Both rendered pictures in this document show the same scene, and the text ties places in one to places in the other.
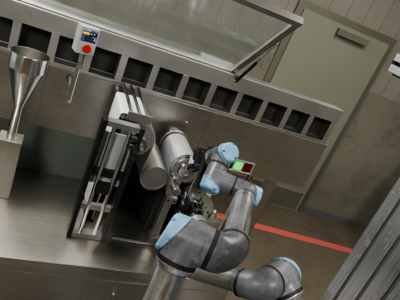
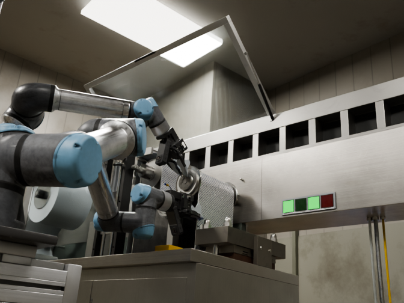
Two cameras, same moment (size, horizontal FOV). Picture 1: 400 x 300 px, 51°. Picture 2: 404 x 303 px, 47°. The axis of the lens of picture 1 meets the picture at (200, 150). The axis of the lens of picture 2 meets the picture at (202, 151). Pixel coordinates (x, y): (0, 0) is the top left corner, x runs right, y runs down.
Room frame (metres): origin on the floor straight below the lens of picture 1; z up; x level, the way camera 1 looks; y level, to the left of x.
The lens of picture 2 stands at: (0.98, -1.73, 0.65)
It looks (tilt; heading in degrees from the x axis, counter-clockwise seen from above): 22 degrees up; 67
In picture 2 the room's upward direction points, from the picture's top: 4 degrees clockwise
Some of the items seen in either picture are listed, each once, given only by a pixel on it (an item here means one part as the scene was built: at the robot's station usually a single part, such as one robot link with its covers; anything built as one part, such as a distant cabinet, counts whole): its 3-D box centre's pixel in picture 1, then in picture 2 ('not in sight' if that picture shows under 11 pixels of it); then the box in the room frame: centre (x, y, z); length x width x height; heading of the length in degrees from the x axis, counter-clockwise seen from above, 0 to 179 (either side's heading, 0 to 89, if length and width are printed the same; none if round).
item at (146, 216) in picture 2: not in sight; (139, 222); (1.45, -0.13, 1.01); 0.11 x 0.08 x 0.11; 147
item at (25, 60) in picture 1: (29, 61); not in sight; (1.48, 0.72, 1.50); 0.14 x 0.14 x 0.06
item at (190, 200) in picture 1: (193, 211); (177, 204); (1.60, -0.08, 1.12); 0.12 x 0.08 x 0.09; 24
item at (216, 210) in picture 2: (181, 183); (215, 218); (1.82, 0.02, 1.11); 0.23 x 0.01 x 0.18; 24
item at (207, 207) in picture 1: (193, 201); (242, 244); (1.90, -0.07, 1.00); 0.40 x 0.16 x 0.06; 24
